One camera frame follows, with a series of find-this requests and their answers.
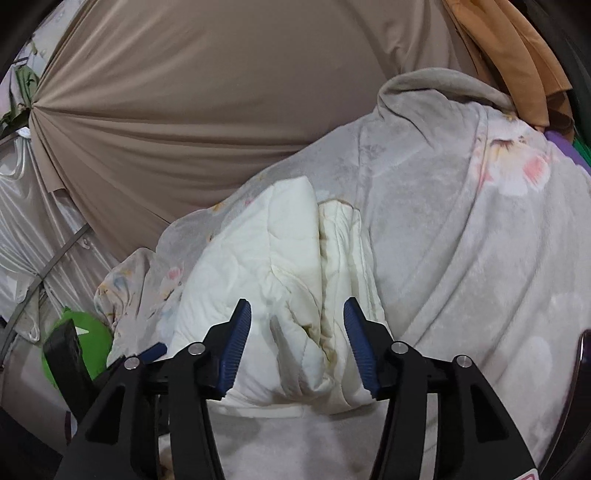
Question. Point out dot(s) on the beige fabric curtain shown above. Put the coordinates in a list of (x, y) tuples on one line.
[(149, 110)]

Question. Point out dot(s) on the grey floral fleece blanket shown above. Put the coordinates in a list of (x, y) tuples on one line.
[(480, 228)]

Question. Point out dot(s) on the silver satin curtain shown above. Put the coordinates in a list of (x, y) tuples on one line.
[(35, 227)]

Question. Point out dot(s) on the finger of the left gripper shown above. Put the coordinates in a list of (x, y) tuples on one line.
[(153, 353)]

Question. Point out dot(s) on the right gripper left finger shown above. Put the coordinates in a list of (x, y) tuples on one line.
[(200, 372)]

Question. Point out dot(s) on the green plastic object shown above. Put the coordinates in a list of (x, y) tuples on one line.
[(95, 340)]

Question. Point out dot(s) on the cream white quilted comforter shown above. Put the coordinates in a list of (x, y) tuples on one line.
[(296, 261)]

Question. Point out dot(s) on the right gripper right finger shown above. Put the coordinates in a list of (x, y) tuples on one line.
[(476, 439)]

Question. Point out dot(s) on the orange hanging garment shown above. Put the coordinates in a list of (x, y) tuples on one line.
[(509, 54)]

